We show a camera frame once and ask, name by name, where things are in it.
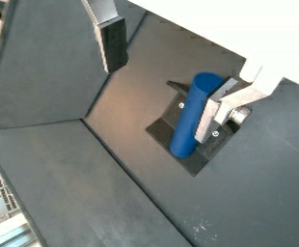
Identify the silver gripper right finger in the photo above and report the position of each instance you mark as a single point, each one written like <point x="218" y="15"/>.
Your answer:
<point x="226" y="103"/>

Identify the blue round cylinder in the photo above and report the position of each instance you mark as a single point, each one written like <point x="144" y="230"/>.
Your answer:
<point x="183" y="142"/>

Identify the black curved holder stand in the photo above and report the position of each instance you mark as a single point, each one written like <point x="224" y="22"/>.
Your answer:
<point x="162" y="128"/>

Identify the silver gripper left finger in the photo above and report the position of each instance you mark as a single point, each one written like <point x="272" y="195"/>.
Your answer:
<point x="110" y="30"/>

